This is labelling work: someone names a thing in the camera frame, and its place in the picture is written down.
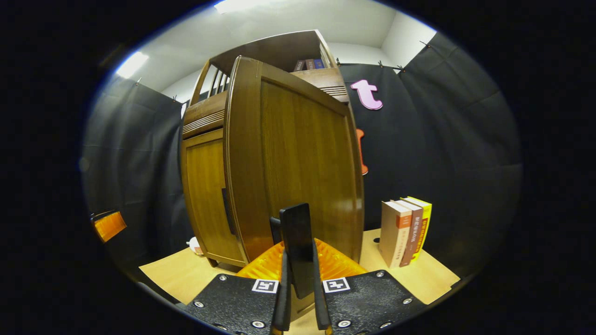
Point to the small white red object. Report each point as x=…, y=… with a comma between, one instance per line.
x=194, y=245

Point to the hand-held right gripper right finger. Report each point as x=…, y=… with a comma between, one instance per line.
x=320, y=298

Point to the small ceiling light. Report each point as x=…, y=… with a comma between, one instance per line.
x=132, y=65

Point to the black backdrop cloth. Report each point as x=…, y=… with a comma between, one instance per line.
x=442, y=139

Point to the beige book orange label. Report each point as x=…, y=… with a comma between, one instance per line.
x=393, y=232

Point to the brown wooden shoe cabinet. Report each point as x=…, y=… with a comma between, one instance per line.
x=279, y=49

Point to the red-brown spine book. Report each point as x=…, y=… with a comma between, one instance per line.
x=416, y=232

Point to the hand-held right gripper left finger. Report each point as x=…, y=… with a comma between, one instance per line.
x=282, y=298

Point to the brown book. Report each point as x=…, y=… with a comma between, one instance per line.
x=299, y=65

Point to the wooden cabinet door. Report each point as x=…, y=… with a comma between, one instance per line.
x=302, y=153
x=205, y=195

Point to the blue book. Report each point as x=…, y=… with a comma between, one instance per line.
x=319, y=63

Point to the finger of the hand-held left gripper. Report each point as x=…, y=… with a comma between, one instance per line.
x=109, y=226

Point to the maroon book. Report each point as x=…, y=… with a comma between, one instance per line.
x=309, y=64

